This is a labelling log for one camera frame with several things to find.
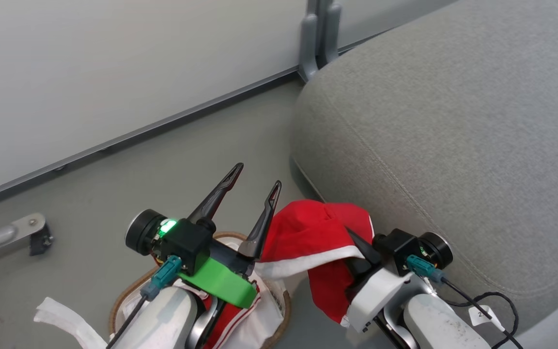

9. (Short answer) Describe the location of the laundry basket brown rim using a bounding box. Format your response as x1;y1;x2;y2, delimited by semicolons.
108;232;292;349

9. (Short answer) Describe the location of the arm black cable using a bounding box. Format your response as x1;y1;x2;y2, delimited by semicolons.
406;255;524;349
106;255;183;349

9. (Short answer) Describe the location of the grey fabric sofa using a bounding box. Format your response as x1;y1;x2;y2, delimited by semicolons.
290;0;558;335

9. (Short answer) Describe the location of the grey wall post bracket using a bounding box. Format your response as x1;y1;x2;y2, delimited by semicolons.
298;0;343;82

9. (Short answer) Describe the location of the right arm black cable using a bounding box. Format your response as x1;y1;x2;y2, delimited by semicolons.
406;255;524;349

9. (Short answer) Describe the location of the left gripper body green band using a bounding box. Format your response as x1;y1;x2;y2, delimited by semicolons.
176;241;259;309

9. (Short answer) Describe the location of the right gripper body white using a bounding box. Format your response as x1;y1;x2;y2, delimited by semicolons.
345;266;435;333

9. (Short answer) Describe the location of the white basket strap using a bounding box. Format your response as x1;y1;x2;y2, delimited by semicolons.
34;297;108;349

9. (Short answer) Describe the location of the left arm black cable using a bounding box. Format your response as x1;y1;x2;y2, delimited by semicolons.
106;255;183;349

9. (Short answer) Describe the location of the grey metal bracket leg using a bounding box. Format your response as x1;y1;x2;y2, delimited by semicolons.
0;213;54;265

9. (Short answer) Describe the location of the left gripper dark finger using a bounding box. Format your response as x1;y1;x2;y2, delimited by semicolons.
187;163;244;230
237;180;282;260

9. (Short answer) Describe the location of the white cable label tag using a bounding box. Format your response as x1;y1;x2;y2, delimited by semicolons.
468;305;496;327

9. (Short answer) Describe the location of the grey baseboard strip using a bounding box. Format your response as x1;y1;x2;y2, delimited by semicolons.
0;30;391;212

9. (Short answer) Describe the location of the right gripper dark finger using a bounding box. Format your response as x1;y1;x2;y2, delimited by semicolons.
344;227;383;266

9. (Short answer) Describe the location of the red white striped clothing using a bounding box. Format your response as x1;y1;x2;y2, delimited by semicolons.
201;281;263;349

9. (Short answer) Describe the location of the red garment white trim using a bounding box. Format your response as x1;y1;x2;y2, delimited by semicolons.
255;199;375;324

